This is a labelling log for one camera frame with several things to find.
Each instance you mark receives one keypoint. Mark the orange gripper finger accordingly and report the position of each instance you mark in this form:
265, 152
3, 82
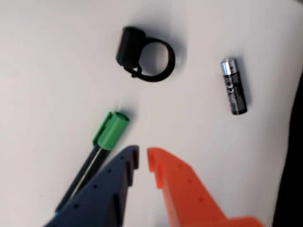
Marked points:
189, 201

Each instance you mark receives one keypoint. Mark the black cylindrical battery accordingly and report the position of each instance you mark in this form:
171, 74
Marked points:
234, 87

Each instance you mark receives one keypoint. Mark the black marker with green cap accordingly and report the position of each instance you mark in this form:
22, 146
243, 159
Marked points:
112, 131

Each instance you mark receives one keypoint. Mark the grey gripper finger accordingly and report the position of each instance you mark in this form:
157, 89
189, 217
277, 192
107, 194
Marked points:
101, 198

